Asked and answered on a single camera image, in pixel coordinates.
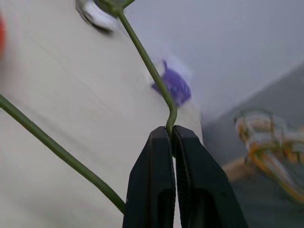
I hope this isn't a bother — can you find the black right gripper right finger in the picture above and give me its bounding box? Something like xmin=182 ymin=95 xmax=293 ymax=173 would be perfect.
xmin=171 ymin=125 xmax=249 ymax=228

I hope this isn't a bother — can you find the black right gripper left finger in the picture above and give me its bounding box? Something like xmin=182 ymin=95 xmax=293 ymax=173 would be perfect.
xmin=122 ymin=126 xmax=176 ymax=228

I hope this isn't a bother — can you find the green wire hanger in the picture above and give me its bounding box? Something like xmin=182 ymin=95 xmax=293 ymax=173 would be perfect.
xmin=0 ymin=0 xmax=178 ymax=215

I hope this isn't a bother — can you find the purple clip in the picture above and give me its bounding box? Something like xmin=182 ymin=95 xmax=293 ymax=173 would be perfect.
xmin=152 ymin=60 xmax=192 ymax=107

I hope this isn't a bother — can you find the silver metal clamp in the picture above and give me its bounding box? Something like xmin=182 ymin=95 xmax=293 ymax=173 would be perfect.
xmin=76 ymin=0 xmax=119 ymax=34

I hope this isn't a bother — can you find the orange red object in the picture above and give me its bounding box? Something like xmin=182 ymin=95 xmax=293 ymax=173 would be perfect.
xmin=0 ymin=10 xmax=6 ymax=61

